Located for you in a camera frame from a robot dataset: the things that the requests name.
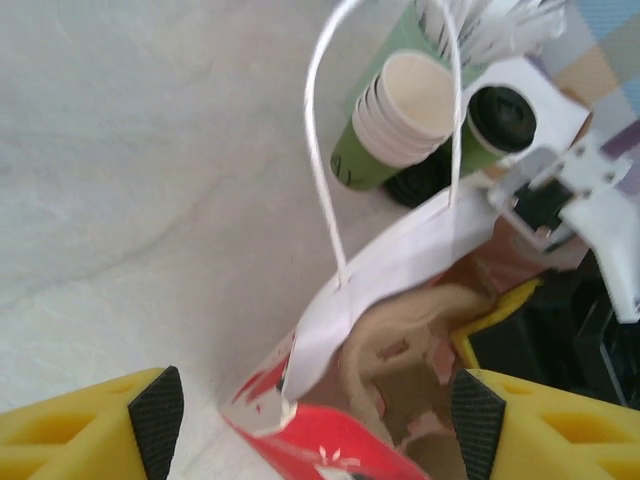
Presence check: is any black plastic cup lid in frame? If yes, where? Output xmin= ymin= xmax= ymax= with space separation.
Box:
xmin=468 ymin=84 xmax=540 ymax=155

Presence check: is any green paper coffee cup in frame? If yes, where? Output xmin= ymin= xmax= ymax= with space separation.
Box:
xmin=458 ymin=114 xmax=511 ymax=177

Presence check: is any white paper wrapped straw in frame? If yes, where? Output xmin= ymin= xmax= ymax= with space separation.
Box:
xmin=499 ymin=0 xmax=569 ymax=49
xmin=417 ymin=0 xmax=454 ymax=54
xmin=464 ymin=4 xmax=506 ymax=59

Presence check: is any stack of green paper cups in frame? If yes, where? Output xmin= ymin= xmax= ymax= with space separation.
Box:
xmin=331 ymin=49 xmax=467 ymax=194

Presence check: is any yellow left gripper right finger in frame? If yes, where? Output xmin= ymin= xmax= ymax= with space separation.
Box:
xmin=449 ymin=368 xmax=640 ymax=480

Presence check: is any stack of black cup lids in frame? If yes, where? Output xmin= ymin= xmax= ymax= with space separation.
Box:
xmin=383 ymin=152 xmax=456 ymax=210

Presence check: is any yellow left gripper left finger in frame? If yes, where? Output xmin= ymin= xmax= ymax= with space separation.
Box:
xmin=0 ymin=365 xmax=184 ymax=480

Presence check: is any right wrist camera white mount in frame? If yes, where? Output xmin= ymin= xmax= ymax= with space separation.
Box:
xmin=487 ymin=127 xmax=640 ymax=324

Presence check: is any red white paper gift bag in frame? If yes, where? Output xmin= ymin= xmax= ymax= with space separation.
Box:
xmin=219 ymin=0 xmax=586 ymax=480

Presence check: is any pale green straw holder cup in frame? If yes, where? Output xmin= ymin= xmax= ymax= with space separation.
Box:
xmin=343 ymin=0 xmax=494 ymax=119

